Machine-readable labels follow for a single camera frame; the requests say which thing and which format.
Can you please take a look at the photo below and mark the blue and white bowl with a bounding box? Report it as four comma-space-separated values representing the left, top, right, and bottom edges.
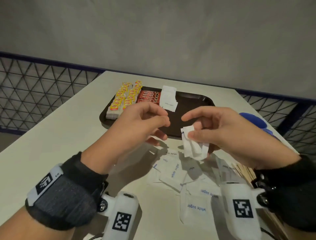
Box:
260, 126, 282, 141
239, 112, 267, 129

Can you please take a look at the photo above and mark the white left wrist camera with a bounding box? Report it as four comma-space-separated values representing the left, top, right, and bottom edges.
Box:
97, 191, 140, 240

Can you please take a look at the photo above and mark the white sugar packet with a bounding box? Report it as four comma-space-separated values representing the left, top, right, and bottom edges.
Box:
181, 125, 196, 140
183, 137, 210, 162

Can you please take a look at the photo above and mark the black wrist strap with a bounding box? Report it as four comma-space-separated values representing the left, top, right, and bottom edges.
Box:
24, 151, 109, 231
253, 154, 316, 232

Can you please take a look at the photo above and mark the person's right hand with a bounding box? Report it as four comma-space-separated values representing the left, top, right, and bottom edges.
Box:
181, 106, 302, 170

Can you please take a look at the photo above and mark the pile of wooden stirrers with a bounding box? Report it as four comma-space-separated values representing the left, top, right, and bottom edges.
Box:
231, 162, 291, 240

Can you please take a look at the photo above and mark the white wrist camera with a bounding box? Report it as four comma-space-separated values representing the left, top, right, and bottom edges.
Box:
220, 182, 266, 240
97, 191, 140, 240

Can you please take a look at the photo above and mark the pile of white sugar sachets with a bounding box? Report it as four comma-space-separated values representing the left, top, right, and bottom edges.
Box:
147, 148, 237, 223

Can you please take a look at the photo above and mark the row of red Nescafe sachets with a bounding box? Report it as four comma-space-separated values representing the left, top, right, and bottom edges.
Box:
136, 90, 161, 104

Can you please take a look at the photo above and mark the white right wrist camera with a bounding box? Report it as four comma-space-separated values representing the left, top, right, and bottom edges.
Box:
220, 182, 266, 240

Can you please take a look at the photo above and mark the brown plastic tray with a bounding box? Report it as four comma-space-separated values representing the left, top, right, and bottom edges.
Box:
99, 86, 216, 139

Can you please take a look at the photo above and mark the black left wrist strap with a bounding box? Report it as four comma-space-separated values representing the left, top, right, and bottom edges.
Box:
24, 151, 109, 231

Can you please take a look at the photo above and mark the person's left hand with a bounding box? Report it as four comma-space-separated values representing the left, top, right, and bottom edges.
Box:
81, 101, 171, 175

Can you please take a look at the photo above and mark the person's left forearm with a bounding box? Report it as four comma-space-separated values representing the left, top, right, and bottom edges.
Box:
0, 206, 74, 240

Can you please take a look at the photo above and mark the row of white sugar packets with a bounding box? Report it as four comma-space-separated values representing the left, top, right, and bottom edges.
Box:
160, 85, 179, 112

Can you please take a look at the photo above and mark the black right wrist strap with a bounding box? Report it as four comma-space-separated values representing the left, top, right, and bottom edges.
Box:
253, 154, 316, 232

